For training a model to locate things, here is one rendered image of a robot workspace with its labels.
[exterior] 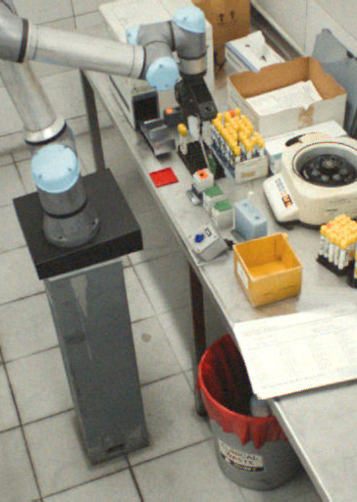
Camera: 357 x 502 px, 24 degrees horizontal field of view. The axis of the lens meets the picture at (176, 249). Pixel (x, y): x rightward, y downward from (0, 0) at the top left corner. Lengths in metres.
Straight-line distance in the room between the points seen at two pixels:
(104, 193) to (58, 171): 0.28
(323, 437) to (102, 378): 0.90
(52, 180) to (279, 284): 0.60
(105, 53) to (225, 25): 1.17
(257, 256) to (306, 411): 0.46
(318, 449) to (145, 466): 1.12
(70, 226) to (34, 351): 1.14
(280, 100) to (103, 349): 0.94
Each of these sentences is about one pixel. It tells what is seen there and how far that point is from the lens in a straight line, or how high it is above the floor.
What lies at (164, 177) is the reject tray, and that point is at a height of 0.88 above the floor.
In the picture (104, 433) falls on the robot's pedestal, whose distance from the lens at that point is 2.75.
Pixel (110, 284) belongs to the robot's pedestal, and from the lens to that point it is 2.27.
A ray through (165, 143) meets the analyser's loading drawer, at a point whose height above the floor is 0.93.
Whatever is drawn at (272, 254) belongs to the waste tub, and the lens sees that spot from 2.15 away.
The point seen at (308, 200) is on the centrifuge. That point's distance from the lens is 2.22.
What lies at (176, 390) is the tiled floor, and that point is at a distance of 3.01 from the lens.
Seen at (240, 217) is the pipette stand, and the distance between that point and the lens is 2.20.
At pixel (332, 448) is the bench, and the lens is 1.83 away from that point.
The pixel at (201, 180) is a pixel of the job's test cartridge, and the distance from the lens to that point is 2.32.
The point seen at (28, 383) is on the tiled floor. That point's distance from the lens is 3.12.
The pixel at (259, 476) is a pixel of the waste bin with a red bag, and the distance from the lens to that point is 2.70.
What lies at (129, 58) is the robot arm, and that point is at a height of 1.43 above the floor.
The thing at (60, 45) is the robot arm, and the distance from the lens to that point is 1.90.
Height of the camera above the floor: 2.40
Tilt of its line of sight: 43 degrees down
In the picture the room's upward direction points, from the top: 5 degrees counter-clockwise
